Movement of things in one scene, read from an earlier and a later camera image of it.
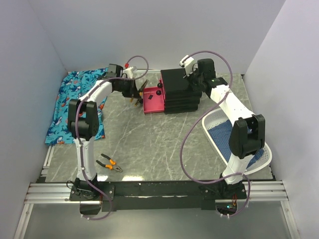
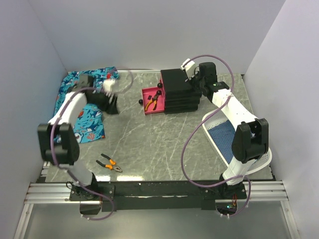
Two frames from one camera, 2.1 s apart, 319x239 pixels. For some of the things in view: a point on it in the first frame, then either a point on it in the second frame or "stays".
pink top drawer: x=160 y=84 stays
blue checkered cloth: x=221 y=135 stays
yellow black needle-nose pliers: x=140 y=99 -> x=154 y=99
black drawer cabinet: x=178 y=97 stays
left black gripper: x=133 y=92 -> x=111 y=108
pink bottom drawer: x=154 y=99 stays
